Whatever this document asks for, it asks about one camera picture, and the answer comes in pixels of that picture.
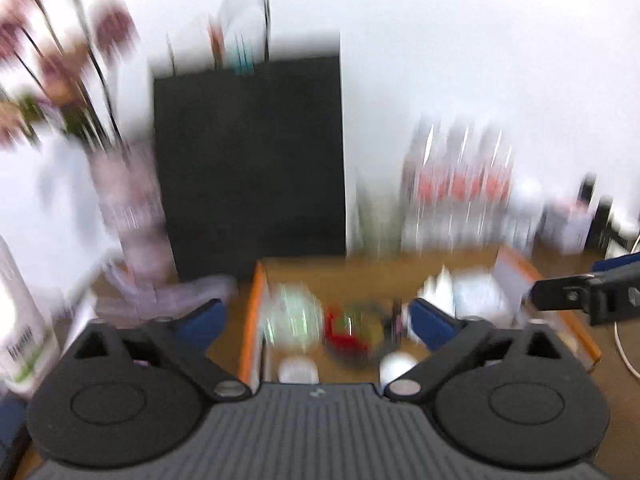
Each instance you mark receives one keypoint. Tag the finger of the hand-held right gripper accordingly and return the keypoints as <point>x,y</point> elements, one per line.
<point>585,292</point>
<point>617,261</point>

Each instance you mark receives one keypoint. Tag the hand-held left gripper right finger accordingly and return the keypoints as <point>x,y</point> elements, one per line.
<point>434,327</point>

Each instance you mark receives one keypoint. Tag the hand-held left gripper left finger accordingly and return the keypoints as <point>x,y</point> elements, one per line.
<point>205,322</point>

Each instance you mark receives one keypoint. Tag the white round item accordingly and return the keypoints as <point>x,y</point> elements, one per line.
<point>398,367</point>

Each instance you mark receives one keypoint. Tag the glass bowl with red food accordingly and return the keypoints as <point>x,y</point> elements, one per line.
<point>372,325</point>

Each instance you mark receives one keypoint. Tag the red and green snack packet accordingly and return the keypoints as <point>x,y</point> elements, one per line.
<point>342,330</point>

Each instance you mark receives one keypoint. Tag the orange-rimmed wooden tray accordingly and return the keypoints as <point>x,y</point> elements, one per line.
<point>360,272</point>

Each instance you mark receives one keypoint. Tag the purple tissue box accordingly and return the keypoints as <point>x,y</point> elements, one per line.
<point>175,290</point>

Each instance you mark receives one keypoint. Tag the white rectangular case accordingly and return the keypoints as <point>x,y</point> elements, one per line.
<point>475,292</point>

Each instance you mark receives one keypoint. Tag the grey tin box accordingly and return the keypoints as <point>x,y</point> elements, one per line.
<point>565,227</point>

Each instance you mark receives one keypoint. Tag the clear glass cup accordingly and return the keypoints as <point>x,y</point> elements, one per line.
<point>292,312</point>
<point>377,220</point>

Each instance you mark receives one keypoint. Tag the white astronaut figure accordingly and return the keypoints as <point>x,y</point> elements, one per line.
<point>527,220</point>

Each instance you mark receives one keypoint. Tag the small white case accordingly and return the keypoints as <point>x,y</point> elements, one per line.
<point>298,370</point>

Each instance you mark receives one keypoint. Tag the patterned flower vase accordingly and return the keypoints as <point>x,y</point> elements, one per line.
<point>135,210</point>

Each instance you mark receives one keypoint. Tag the red label water bottle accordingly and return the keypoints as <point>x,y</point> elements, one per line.
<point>459,190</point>
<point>421,190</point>
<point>496,190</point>

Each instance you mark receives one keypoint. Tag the white detergent bottle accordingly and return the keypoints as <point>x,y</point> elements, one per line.
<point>22,325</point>

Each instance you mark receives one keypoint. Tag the dark blue object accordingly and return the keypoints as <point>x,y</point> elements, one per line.
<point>11,430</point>

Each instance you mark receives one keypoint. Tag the pink artificial flowers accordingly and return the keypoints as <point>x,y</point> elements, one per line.
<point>60,60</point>

